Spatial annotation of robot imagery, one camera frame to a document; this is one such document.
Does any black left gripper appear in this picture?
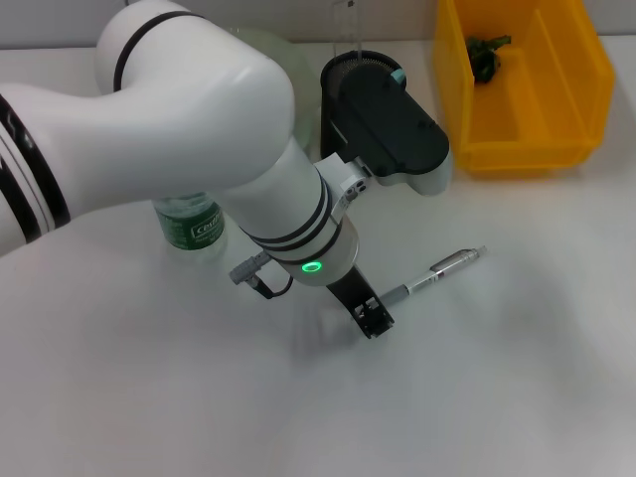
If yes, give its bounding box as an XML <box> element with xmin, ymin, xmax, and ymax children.
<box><xmin>325</xmin><ymin>266</ymin><xmax>398</xmax><ymax>341</ymax></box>

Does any white grey ballpoint pen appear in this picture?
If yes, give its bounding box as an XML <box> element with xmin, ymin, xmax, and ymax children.
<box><xmin>380</xmin><ymin>244</ymin><xmax>488</xmax><ymax>305</ymax></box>

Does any clear bottle green label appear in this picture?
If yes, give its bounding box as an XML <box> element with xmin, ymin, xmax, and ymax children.
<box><xmin>151</xmin><ymin>191</ymin><xmax>229</xmax><ymax>264</ymax></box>

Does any dark green binder clip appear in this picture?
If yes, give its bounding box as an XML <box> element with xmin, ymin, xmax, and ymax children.
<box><xmin>465</xmin><ymin>33</ymin><xmax>513</xmax><ymax>84</ymax></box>

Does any clear plastic ruler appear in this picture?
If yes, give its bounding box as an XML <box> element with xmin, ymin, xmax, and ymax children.
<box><xmin>330</xmin><ymin>0</ymin><xmax>364</xmax><ymax>64</ymax></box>

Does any black mesh pen holder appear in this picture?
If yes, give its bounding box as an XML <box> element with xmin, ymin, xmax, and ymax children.
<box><xmin>319</xmin><ymin>48</ymin><xmax>406</xmax><ymax>163</ymax></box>

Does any green translucent fruit plate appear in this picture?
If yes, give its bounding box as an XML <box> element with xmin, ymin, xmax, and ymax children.
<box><xmin>233</xmin><ymin>27</ymin><xmax>319</xmax><ymax>150</ymax></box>

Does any yellow plastic storage bin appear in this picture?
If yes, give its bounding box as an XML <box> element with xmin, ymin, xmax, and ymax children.
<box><xmin>430</xmin><ymin>0</ymin><xmax>617</xmax><ymax>174</ymax></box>

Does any left arm connector cable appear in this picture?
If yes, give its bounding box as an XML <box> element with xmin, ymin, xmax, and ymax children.
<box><xmin>228</xmin><ymin>250</ymin><xmax>294</xmax><ymax>300</ymax></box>

